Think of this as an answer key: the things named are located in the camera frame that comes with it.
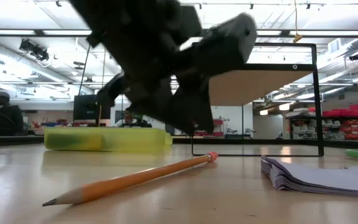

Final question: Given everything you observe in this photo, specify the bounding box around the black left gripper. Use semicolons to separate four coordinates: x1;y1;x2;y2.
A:
68;0;258;135

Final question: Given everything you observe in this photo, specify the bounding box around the orange pencil pink eraser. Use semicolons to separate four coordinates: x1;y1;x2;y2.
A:
42;151;219;207

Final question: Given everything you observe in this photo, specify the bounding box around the yellow green crayon box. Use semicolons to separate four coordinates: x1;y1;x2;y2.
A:
45;133;103;151

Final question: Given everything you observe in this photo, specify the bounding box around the lavender sticky note pad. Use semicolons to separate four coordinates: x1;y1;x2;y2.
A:
260;156;358;200

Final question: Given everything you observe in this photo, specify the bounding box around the person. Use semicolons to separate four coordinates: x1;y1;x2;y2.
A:
0;91;25;136
115;110;152;128

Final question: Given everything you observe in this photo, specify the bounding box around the yellow transparent plastic case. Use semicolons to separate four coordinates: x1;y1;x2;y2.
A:
44;126;174;154

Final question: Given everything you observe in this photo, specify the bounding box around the black monitor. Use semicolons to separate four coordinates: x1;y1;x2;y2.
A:
73;94;112;127

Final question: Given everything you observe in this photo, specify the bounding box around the black ceiling-mounted device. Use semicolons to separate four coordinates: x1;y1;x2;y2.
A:
19;39;50;62

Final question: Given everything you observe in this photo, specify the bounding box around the shelving with red bins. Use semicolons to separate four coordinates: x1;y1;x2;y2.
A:
286;104;358;141

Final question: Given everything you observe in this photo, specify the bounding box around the wooden shelf riser black frame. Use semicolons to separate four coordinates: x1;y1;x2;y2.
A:
191;42;325;157

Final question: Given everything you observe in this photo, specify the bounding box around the black aluminium table frame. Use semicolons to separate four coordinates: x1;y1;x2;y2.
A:
0;133;358;149

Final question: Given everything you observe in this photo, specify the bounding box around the yellow hanging cord with hook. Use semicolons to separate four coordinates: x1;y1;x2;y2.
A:
292;0;303;44

